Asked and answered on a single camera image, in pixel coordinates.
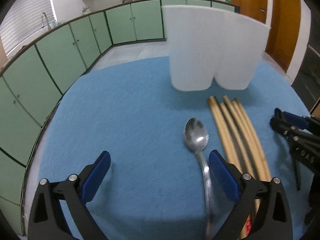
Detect blue table mat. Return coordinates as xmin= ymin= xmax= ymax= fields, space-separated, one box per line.
xmin=38 ymin=57 xmax=313 ymax=239

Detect white two-compartment utensil holder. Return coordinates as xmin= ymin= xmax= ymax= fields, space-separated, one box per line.
xmin=163 ymin=5 xmax=270 ymax=92

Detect metal spoon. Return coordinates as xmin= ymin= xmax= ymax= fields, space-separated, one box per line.
xmin=183 ymin=118 xmax=214 ymax=239

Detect white window blind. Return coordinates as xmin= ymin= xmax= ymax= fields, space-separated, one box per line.
xmin=1 ymin=0 xmax=55 ymax=54

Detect chrome sink faucet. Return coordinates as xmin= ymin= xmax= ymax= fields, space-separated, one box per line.
xmin=41 ymin=12 xmax=52 ymax=30

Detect black oven appliance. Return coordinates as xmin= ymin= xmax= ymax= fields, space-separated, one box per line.
xmin=291 ymin=43 xmax=320 ymax=112

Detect green lower kitchen cabinets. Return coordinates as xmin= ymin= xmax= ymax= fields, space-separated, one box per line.
xmin=1 ymin=0 xmax=240 ymax=235

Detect red-handled wooden chopstick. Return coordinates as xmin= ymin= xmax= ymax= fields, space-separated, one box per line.
xmin=233 ymin=98 xmax=272 ymax=181
xmin=223 ymin=95 xmax=271 ymax=181
xmin=207 ymin=96 xmax=242 ymax=172
xmin=219 ymin=102 xmax=255 ymax=177

